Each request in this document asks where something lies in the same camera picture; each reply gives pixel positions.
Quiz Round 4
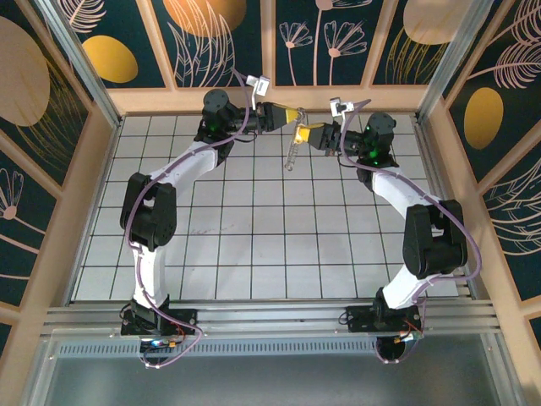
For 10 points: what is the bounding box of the slotted metal vent strip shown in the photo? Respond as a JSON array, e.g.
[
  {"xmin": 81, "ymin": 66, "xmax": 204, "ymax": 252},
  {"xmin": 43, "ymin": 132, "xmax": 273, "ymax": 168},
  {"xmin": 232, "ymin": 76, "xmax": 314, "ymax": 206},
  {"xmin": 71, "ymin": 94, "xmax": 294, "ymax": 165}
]
[{"xmin": 57, "ymin": 341, "xmax": 424, "ymax": 359}]

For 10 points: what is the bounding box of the grey metal sheet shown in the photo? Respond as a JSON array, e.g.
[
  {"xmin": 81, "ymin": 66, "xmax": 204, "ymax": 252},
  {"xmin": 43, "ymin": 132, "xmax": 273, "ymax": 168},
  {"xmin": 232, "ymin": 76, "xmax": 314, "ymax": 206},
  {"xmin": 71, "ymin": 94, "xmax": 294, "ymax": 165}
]
[{"xmin": 41, "ymin": 333, "xmax": 508, "ymax": 406}]

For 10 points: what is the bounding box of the aluminium side rail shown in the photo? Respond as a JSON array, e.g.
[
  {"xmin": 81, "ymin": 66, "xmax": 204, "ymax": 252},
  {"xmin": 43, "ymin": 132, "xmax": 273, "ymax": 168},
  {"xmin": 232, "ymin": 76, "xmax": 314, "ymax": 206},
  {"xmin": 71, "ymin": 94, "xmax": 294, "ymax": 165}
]
[
  {"xmin": 63, "ymin": 116, "xmax": 124, "ymax": 306},
  {"xmin": 412, "ymin": 118, "xmax": 478, "ymax": 297}
]

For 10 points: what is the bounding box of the aluminium corner post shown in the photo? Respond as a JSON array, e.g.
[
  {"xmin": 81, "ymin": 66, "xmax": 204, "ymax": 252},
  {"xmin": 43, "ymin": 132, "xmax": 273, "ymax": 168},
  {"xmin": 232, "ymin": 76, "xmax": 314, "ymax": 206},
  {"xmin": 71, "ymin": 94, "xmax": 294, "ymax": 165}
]
[
  {"xmin": 36, "ymin": 0, "xmax": 124, "ymax": 128},
  {"xmin": 416, "ymin": 0, "xmax": 495, "ymax": 123}
]

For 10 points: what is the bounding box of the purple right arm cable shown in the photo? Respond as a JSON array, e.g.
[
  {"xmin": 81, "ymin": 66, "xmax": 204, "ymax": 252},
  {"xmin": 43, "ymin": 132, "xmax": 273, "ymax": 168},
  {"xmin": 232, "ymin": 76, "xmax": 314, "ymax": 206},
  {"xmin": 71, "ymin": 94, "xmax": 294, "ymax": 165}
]
[{"xmin": 340, "ymin": 98, "xmax": 484, "ymax": 365}]

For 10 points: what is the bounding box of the aluminium cross rail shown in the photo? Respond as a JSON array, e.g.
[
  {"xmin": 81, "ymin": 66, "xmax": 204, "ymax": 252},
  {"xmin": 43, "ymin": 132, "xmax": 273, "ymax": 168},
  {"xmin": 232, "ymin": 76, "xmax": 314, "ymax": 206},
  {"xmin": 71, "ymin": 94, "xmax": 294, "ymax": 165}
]
[{"xmin": 40, "ymin": 300, "xmax": 502, "ymax": 339}]

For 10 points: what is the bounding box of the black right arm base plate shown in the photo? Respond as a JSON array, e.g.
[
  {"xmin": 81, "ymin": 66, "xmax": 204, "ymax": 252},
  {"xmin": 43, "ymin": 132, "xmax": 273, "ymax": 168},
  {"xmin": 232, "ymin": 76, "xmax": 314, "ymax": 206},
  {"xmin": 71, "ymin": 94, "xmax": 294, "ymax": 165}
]
[{"xmin": 340, "ymin": 304, "xmax": 424, "ymax": 335}]

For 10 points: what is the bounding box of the small circuit board with wires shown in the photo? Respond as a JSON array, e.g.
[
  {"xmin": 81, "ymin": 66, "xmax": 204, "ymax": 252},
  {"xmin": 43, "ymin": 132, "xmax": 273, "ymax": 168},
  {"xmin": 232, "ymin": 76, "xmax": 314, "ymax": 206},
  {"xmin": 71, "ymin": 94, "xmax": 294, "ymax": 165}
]
[
  {"xmin": 391, "ymin": 329, "xmax": 424, "ymax": 346},
  {"xmin": 141, "ymin": 336, "xmax": 189, "ymax": 352}
]

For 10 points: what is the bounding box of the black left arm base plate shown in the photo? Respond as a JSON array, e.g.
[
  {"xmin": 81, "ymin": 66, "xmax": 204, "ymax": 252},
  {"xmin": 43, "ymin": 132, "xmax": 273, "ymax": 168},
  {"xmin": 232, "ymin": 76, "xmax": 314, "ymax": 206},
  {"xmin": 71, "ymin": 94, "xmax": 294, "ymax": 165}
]
[{"xmin": 121, "ymin": 307, "xmax": 199, "ymax": 337}]

